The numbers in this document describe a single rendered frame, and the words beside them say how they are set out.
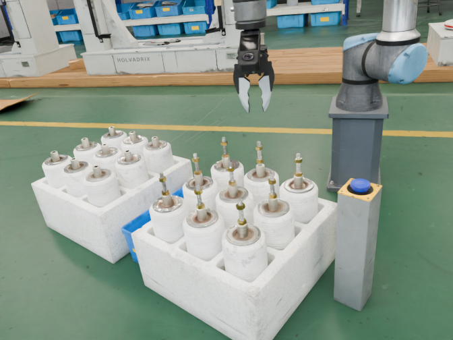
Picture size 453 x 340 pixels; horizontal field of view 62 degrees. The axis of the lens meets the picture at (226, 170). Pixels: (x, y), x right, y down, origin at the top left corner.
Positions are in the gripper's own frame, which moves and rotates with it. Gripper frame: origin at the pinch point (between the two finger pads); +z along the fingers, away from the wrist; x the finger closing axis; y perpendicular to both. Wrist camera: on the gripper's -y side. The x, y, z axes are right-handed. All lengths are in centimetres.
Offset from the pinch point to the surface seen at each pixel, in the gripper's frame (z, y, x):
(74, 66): 33, 255, 179
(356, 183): 11.3, -19.9, -20.9
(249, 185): 20.1, -3.5, 2.9
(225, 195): 19.0, -9.9, 8.7
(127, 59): 24, 215, 111
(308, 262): 33.8, -18.2, -11.0
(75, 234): 40, 4, 62
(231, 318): 36.6, -32.7, 6.9
